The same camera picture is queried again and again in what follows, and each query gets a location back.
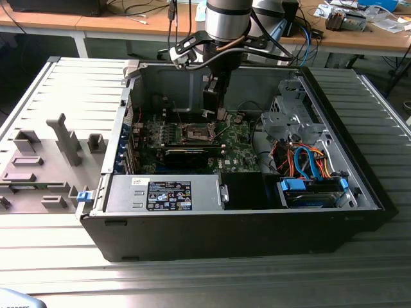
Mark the small black part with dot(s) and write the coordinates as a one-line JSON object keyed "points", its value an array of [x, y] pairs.
{"points": [[4, 202]]}

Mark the grey metal device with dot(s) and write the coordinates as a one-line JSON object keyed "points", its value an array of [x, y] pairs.
{"points": [[350, 20]]}

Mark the grey parts rack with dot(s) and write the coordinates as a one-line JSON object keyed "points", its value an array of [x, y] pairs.
{"points": [[48, 173]]}

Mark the black graphics card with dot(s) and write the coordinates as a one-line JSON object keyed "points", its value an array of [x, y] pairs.
{"points": [[186, 158]]}

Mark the pale grey rounded device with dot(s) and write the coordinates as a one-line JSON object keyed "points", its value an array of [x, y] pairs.
{"points": [[16, 298]]}

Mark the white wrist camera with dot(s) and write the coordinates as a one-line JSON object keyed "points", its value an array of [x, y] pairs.
{"points": [[180, 59]]}

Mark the blue case latch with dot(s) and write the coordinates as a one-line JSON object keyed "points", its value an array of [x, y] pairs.
{"points": [[84, 196]]}

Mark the grey power supply unit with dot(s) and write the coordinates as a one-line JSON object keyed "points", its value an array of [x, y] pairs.
{"points": [[128, 192]]}

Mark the grey metal drive cage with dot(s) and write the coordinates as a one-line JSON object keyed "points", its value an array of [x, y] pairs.
{"points": [[279, 123]]}

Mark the metal locking lever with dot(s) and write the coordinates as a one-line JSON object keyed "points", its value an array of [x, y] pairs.
{"points": [[178, 114], [223, 133]]}

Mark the CPU socket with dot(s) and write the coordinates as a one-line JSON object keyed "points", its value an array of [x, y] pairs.
{"points": [[194, 133]]}

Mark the white printed leaflet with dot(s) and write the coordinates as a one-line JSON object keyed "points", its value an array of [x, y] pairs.
{"points": [[321, 11]]}

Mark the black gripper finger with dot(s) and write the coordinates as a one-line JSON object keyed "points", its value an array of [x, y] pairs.
{"points": [[213, 96], [227, 86]]}

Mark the black PC case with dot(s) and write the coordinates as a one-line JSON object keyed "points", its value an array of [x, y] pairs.
{"points": [[224, 237]]}

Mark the silver CPU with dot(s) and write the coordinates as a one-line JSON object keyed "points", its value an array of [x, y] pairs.
{"points": [[221, 114]]}

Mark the black monitor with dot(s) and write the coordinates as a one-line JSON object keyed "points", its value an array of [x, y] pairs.
{"points": [[54, 6]]}

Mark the green RAM stick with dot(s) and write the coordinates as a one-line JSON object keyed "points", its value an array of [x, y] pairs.
{"points": [[24, 187]]}

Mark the wooden desk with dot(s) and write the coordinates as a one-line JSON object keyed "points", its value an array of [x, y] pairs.
{"points": [[353, 38], [96, 22]]}

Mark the black plastic shroud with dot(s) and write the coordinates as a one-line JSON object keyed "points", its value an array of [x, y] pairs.
{"points": [[244, 191]]}

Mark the hard disk in blue carrier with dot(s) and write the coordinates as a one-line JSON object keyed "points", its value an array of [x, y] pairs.
{"points": [[308, 200]]}

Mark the green motherboard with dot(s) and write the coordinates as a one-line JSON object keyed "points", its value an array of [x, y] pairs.
{"points": [[237, 150]]}

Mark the coin cell battery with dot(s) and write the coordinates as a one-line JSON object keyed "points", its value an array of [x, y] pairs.
{"points": [[238, 119]]}

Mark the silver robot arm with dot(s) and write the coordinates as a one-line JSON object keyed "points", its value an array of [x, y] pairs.
{"points": [[226, 22]]}

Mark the clear plastic bag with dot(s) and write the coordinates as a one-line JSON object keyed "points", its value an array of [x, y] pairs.
{"points": [[390, 24]]}

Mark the blue box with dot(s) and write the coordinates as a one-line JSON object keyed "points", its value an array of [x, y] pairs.
{"points": [[382, 3]]}

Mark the black speaker box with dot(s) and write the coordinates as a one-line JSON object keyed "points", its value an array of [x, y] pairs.
{"points": [[291, 17]]}

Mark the white plastic box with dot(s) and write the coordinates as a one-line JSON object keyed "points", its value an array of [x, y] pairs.
{"points": [[284, 61]]}

